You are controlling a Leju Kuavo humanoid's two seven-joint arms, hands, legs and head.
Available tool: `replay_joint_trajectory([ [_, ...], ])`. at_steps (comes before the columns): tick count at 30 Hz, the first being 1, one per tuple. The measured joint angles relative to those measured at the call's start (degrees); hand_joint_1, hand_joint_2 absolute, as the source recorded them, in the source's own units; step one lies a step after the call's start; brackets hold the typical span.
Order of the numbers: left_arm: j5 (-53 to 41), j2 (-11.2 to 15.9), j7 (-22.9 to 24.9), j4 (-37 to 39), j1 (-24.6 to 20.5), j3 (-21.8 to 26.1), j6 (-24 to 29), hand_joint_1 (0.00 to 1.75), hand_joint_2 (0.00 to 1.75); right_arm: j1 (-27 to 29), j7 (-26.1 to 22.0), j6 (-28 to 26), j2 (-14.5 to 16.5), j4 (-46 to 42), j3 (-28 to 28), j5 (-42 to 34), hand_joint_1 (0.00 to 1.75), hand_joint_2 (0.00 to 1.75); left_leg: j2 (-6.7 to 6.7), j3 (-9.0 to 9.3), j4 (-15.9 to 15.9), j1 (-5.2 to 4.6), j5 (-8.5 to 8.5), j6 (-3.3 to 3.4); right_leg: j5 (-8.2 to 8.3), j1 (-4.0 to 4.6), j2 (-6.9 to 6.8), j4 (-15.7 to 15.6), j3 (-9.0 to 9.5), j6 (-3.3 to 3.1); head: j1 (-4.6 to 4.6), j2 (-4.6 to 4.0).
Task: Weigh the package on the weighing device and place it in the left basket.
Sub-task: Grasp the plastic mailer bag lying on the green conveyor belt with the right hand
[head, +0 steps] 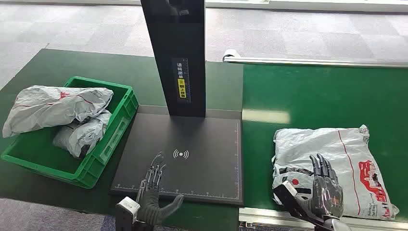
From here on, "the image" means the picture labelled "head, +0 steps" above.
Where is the green plastic basket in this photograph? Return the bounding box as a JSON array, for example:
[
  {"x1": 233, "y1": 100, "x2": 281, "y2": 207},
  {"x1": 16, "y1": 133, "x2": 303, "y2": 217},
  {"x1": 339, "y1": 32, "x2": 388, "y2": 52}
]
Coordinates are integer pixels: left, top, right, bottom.
[{"x1": 0, "y1": 76, "x2": 139, "y2": 189}]

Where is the green conveyor belt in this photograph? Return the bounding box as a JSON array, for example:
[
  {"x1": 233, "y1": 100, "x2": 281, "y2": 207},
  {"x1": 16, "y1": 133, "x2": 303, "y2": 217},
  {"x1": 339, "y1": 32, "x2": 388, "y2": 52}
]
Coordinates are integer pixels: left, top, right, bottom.
[{"x1": 242, "y1": 64, "x2": 408, "y2": 224}]

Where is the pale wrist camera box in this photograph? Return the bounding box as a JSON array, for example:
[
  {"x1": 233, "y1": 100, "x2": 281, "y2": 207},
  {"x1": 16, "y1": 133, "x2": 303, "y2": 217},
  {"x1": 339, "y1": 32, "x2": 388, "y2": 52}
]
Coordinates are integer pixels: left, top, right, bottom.
[
  {"x1": 115, "y1": 196, "x2": 141, "y2": 231},
  {"x1": 273, "y1": 180, "x2": 319, "y2": 224}
]

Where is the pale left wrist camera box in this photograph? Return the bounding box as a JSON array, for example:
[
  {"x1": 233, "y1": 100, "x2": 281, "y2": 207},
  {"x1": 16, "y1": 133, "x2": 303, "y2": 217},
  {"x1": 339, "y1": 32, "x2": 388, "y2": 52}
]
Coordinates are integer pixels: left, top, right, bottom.
[{"x1": 115, "y1": 196, "x2": 141, "y2": 231}]

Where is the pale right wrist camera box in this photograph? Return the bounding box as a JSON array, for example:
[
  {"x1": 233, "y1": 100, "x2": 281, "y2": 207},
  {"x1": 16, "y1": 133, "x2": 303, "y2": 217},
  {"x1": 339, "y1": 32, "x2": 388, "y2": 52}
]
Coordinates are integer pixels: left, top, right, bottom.
[{"x1": 273, "y1": 180, "x2": 319, "y2": 224}]

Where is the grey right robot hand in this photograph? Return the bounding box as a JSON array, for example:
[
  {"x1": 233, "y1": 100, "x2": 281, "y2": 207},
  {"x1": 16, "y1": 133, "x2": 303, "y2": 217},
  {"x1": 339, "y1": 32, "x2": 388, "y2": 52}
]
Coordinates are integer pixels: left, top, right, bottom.
[{"x1": 294, "y1": 154, "x2": 344, "y2": 221}]

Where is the white conveyor edge rail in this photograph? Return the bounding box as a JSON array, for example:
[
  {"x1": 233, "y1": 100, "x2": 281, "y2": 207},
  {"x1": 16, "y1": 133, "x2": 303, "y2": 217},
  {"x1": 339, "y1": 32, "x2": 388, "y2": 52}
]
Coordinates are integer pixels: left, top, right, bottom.
[{"x1": 238, "y1": 207, "x2": 408, "y2": 231}]

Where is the large crumpled grey package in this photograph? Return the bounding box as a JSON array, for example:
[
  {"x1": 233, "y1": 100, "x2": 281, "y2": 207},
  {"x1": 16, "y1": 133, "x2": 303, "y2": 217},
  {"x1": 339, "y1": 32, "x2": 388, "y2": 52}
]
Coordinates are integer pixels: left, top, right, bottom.
[{"x1": 2, "y1": 85, "x2": 114, "y2": 138}]

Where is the yellow label sticker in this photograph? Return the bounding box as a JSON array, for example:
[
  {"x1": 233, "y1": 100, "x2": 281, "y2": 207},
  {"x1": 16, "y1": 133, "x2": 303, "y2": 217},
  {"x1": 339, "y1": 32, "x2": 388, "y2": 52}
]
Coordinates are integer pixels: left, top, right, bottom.
[{"x1": 177, "y1": 78, "x2": 187, "y2": 99}]

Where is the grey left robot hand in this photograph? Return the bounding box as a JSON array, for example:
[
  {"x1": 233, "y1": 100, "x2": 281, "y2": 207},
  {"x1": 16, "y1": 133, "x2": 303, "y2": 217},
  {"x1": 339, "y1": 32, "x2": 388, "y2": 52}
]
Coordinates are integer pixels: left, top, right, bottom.
[{"x1": 136, "y1": 152, "x2": 185, "y2": 228}]

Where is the black scale column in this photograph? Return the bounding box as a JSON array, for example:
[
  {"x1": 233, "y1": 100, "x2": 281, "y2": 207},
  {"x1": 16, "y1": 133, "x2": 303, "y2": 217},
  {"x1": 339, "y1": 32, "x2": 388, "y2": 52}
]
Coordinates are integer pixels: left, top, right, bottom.
[{"x1": 140, "y1": 0, "x2": 206, "y2": 118}]

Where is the long silver conveyor rail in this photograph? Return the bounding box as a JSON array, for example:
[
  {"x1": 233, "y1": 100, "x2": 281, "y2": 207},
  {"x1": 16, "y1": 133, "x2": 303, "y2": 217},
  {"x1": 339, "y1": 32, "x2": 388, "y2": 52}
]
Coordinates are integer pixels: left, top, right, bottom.
[{"x1": 222, "y1": 49, "x2": 408, "y2": 68}]

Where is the grey package with red print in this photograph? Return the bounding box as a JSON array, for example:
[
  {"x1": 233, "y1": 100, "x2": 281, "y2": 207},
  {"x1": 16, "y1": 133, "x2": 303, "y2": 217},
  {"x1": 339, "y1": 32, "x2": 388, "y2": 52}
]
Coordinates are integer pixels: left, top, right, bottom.
[{"x1": 271, "y1": 125, "x2": 400, "y2": 221}]

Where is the small crumpled grey package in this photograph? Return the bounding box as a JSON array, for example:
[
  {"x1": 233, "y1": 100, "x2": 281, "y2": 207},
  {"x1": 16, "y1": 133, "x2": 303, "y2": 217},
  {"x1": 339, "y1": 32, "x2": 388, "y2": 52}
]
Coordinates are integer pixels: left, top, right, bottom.
[{"x1": 52, "y1": 110, "x2": 112, "y2": 159}]

